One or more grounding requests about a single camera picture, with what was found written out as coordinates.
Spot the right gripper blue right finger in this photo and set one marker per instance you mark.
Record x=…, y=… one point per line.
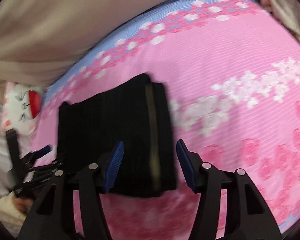
x=247, y=214

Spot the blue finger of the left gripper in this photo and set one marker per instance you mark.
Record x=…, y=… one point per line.
x=33, y=156

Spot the black pants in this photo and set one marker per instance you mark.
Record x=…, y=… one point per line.
x=135, y=113

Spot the cartoon face pillow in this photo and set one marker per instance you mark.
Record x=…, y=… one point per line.
x=21, y=108

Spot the pink rose bed sheet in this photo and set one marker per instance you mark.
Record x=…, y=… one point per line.
x=232, y=75

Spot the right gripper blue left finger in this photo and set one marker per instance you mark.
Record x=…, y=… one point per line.
x=52, y=214

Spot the person's left hand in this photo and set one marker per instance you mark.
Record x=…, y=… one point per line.
x=23, y=204

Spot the beige curtain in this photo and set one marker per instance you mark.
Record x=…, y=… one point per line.
x=41, y=39

